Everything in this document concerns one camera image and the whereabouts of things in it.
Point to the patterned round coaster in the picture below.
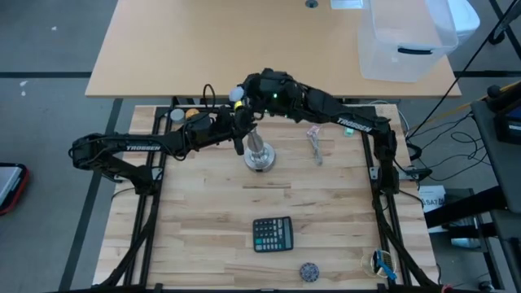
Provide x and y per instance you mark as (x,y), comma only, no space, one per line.
(309,272)

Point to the black stand beam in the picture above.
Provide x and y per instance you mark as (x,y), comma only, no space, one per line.
(464,207)

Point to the black blue device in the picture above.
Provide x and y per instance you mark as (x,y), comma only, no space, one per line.
(509,130)

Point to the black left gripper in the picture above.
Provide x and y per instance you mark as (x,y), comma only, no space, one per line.
(215,126)

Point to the white labelled box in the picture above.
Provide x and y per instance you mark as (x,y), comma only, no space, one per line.
(431,201)

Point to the white power strip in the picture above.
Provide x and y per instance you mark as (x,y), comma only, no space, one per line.
(116,176)

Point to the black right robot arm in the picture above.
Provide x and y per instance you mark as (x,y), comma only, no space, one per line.
(354,124)

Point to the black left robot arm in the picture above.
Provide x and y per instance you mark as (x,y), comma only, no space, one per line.
(142,146)

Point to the dark grey side table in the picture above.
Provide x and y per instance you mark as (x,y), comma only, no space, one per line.
(488,171)

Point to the clear plastic storage bin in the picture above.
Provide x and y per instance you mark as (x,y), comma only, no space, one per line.
(390,65)

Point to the black calculator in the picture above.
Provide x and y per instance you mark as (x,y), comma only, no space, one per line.
(272,234)

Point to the clear plastic wrapper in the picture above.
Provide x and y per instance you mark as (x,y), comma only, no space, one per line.
(315,146)

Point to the silver lamp stand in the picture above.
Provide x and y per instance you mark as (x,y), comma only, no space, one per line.
(260,156)

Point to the red black case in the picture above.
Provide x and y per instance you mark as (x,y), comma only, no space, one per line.
(12,191)

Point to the beige desk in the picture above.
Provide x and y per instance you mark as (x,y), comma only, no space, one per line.
(163,49)

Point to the small clear plastic box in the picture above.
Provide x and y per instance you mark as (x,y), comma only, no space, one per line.
(346,4)

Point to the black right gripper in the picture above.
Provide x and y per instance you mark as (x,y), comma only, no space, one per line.
(272,91)

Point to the black aluminium table frame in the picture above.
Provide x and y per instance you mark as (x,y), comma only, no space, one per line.
(165,108)

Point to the black stand leg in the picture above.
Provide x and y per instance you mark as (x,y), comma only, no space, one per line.
(506,21)

